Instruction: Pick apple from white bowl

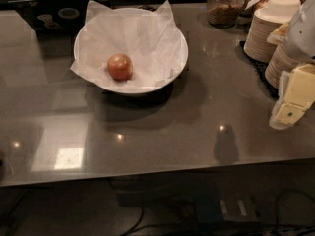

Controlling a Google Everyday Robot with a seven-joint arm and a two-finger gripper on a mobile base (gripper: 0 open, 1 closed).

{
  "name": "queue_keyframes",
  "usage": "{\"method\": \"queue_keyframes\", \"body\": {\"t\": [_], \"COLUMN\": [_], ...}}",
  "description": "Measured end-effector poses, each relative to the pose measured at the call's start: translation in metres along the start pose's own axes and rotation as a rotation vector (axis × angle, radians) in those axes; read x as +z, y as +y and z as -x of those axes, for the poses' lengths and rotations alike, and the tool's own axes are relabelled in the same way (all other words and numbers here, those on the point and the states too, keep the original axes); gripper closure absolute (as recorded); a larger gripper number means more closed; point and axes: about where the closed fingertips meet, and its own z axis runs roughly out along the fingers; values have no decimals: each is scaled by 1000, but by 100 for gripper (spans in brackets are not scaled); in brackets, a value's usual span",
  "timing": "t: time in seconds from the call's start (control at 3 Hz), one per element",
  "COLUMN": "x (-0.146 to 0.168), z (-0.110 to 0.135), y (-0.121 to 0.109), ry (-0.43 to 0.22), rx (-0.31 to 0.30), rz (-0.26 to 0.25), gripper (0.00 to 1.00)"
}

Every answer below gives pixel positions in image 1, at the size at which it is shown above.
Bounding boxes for red apple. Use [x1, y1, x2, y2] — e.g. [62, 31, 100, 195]
[107, 54, 133, 81]

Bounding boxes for dark box under table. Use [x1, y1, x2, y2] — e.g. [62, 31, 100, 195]
[194, 194, 260, 224]

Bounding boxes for front stack of paper bowls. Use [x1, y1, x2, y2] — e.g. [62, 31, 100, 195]
[265, 43, 297, 89]

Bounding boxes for white bowl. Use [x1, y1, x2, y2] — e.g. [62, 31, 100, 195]
[73, 7, 189, 95]

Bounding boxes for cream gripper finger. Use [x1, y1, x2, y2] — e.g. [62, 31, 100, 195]
[269, 71, 291, 130]

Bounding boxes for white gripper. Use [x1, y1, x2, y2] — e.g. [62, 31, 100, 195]
[284, 0, 315, 126]

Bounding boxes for black mat under stacks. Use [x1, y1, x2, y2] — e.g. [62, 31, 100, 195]
[239, 41, 279, 100]

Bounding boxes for white paper liner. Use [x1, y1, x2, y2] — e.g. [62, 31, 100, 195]
[69, 0, 186, 90]

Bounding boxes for glass jar with grains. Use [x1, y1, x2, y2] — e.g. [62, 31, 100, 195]
[206, 0, 245, 28]

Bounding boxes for black cable on floor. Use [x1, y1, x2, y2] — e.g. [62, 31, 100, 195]
[119, 189, 315, 236]

